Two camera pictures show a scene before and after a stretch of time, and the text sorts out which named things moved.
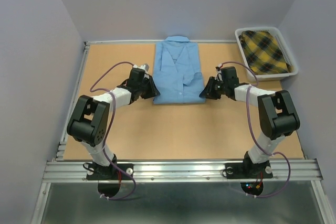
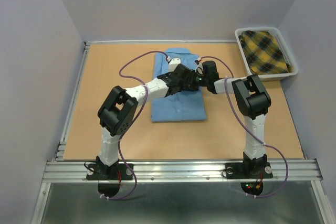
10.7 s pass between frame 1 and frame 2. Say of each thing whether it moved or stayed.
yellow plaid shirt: stayed
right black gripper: moved
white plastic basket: stayed
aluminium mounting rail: stayed
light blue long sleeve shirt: moved
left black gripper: moved
